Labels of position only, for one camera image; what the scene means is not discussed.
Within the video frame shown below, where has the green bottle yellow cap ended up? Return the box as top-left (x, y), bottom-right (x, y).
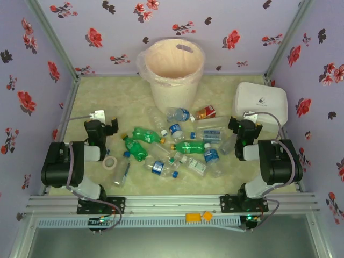
top-left (121, 133), bottom-right (149, 163)
top-left (170, 140), bottom-right (207, 155)
top-left (132, 126), bottom-right (166, 145)

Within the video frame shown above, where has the clear bottle white cap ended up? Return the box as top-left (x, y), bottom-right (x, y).
top-left (149, 106), bottom-right (169, 136)

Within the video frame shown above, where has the blue label bottle white cap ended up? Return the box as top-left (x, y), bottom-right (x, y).
top-left (166, 106), bottom-right (196, 123)
top-left (203, 142), bottom-right (226, 178)

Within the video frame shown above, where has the red orange label bottle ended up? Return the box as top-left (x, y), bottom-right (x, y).
top-left (193, 105), bottom-right (217, 120)

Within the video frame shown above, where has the slim clear bottle blue cap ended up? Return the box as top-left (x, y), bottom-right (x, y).
top-left (112, 151), bottom-right (132, 188)

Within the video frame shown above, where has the cream plastic bin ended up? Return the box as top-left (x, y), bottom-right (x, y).
top-left (144, 37), bottom-right (205, 113)

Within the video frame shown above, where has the clear plastic bin liner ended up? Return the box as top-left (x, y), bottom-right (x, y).
top-left (136, 36), bottom-right (206, 88)

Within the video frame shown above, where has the white lidded plastic box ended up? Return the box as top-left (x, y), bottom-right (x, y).
top-left (232, 82), bottom-right (289, 134)

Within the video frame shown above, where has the beige tape roll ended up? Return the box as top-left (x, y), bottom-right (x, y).
top-left (103, 156), bottom-right (118, 170)

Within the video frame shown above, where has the crushed clear bottle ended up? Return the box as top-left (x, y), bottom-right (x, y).
top-left (147, 141), bottom-right (173, 162)

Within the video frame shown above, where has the small green white label bottle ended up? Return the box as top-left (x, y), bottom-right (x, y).
top-left (168, 151), bottom-right (183, 167)

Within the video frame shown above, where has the circuit board green light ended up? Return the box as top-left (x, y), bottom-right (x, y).
top-left (88, 216), bottom-right (116, 232)
top-left (240, 214), bottom-right (263, 232)

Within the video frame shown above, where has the yellow plastic block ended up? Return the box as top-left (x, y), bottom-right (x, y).
top-left (185, 212), bottom-right (203, 223)

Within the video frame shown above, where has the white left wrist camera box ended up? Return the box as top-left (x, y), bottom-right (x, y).
top-left (90, 109), bottom-right (106, 121)

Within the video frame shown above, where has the grey left arm cable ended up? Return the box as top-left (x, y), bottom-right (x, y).
top-left (55, 114), bottom-right (123, 232)

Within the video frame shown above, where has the aluminium corner post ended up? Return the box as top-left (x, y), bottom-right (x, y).
top-left (264, 0), bottom-right (316, 78)
top-left (25, 0), bottom-right (81, 79)

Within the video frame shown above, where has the wide aluminium frame rail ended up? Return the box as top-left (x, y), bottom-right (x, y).
top-left (26, 192), bottom-right (319, 216)

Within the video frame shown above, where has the white slotted cable duct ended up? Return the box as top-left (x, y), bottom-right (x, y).
top-left (36, 216), bottom-right (242, 228)

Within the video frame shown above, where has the slanted aluminium frame bar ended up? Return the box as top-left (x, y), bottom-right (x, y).
top-left (306, 213), bottom-right (334, 258)
top-left (9, 212), bottom-right (38, 258)

